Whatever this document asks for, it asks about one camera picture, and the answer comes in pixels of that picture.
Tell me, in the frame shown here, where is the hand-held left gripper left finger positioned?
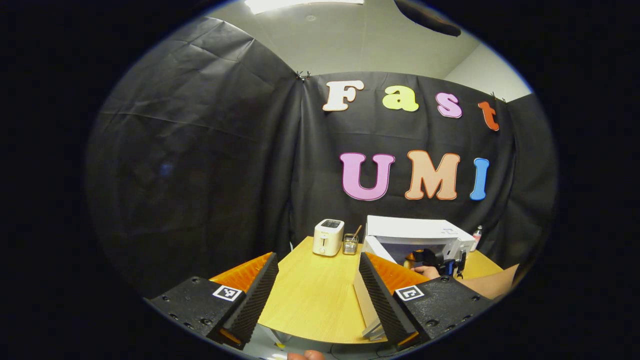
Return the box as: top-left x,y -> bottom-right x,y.
145,251 -> 280,351

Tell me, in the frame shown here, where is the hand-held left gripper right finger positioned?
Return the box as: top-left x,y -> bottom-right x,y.
358,251 -> 496,351

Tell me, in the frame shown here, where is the white microwave oven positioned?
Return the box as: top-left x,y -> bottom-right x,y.
352,215 -> 476,342

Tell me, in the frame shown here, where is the white toaster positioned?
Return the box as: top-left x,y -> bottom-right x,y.
312,218 -> 346,258

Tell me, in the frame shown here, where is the black backdrop cloth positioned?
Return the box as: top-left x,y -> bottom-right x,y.
85,16 -> 558,301

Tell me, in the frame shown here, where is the dark ceiling fixture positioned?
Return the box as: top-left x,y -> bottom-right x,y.
393,0 -> 462,38

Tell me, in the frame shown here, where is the ceiling light panel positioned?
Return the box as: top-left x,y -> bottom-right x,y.
244,0 -> 366,15

